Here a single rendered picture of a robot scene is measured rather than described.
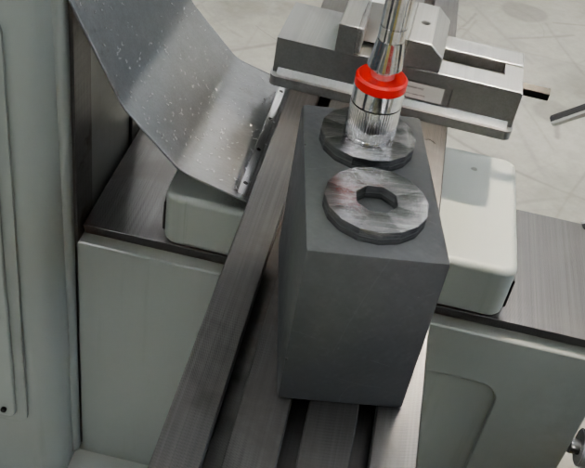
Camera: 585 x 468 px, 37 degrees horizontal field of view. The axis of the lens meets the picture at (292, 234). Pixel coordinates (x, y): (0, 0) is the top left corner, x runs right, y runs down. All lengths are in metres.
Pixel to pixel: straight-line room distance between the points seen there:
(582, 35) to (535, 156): 1.04
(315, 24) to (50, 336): 0.62
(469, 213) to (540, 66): 2.36
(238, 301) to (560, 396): 0.61
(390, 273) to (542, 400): 0.69
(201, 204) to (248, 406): 0.45
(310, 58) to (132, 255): 0.38
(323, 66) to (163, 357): 0.52
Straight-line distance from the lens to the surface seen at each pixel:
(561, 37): 3.90
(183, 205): 1.22
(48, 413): 1.54
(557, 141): 3.17
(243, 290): 0.93
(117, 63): 1.15
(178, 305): 1.33
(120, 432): 1.61
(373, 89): 0.78
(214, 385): 0.84
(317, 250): 0.71
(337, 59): 1.24
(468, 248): 1.23
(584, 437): 1.46
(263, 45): 3.32
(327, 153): 0.81
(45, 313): 1.37
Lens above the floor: 1.57
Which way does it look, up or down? 40 degrees down
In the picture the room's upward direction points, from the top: 10 degrees clockwise
